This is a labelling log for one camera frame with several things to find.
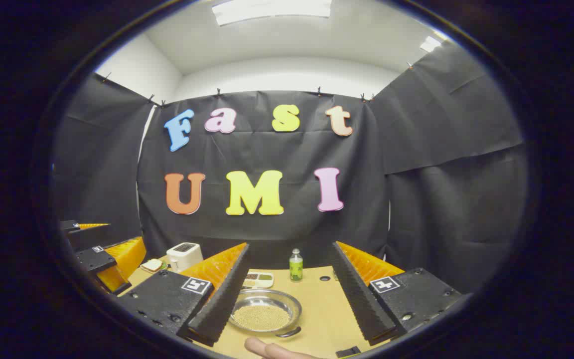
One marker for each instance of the green label drink bottle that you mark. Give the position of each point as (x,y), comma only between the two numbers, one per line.
(296,269)

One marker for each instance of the long ceiling light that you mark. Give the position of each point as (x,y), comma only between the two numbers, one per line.
(272,10)

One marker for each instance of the large soybeans heap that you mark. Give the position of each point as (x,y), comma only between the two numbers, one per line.
(262,317)

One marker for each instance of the white divided tray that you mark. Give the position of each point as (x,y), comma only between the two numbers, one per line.
(258,284)

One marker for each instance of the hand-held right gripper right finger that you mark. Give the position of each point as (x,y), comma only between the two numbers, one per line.
(361,299)

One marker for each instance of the stainless steel pot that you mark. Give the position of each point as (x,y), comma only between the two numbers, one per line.
(262,296)

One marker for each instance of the white toaster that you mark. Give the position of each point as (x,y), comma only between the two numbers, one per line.
(185,257)

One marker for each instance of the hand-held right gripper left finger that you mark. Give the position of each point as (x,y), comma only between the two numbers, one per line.
(222,299)

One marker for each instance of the small white plate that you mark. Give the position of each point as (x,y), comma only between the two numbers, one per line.
(143,269)

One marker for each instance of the black backdrop cloth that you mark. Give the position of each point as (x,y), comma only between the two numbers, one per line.
(267,229)

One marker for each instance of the sandwich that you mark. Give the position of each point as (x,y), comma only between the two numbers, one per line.
(152,264)

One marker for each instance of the small ceiling light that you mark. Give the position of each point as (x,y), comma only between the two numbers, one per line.
(430,44)

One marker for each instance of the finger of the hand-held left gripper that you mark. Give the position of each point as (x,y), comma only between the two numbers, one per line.
(68,226)
(90,259)

